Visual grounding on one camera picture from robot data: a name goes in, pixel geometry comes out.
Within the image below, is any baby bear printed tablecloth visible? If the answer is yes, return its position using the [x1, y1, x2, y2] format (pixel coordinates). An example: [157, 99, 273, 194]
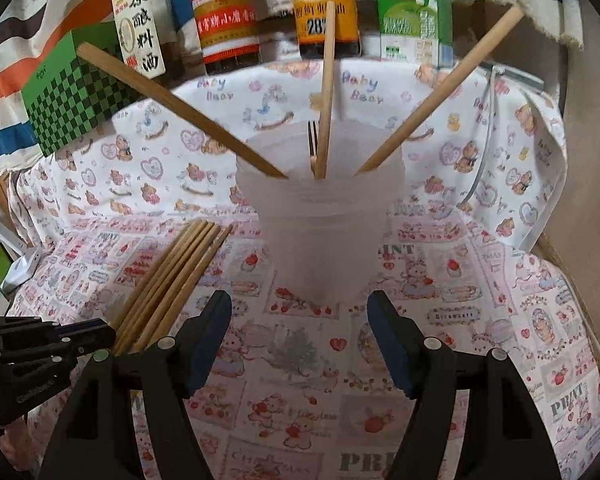
[9, 72, 600, 479]

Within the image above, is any green checkered box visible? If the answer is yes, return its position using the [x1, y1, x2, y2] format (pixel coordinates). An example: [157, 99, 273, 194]
[21, 22, 140, 156]

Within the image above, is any translucent white plastic cup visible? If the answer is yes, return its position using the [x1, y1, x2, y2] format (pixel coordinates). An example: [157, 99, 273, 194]
[236, 119, 406, 304]

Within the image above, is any clear cooking wine bottle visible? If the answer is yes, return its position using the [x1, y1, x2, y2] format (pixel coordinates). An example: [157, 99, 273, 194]
[111, 0, 184, 86]

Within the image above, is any red label sauce bottle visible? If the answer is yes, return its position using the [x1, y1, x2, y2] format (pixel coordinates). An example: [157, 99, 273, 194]
[192, 0, 260, 76]

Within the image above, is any green milk carton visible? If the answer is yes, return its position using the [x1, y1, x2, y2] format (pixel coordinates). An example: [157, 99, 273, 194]
[376, 0, 454, 68]

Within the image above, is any yellow label oyster sauce bottle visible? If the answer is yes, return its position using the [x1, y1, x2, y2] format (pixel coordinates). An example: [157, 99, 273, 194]
[292, 0, 361, 58]

